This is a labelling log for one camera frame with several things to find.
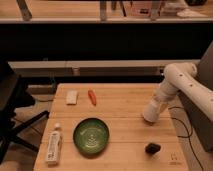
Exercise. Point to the green ceramic bowl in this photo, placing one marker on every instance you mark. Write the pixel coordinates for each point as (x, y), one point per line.
(91, 136)

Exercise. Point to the black eraser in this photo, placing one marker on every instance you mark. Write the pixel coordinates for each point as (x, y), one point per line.
(152, 148)

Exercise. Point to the orange carrot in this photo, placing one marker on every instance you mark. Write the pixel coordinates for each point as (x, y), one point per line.
(92, 97)

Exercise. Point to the white tube with cap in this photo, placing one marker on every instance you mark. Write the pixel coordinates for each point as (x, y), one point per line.
(54, 146)

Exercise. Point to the black office chair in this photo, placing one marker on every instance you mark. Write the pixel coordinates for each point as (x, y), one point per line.
(13, 94)

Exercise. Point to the wooden shelf rail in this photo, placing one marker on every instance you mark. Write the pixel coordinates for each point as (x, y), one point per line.
(95, 68)

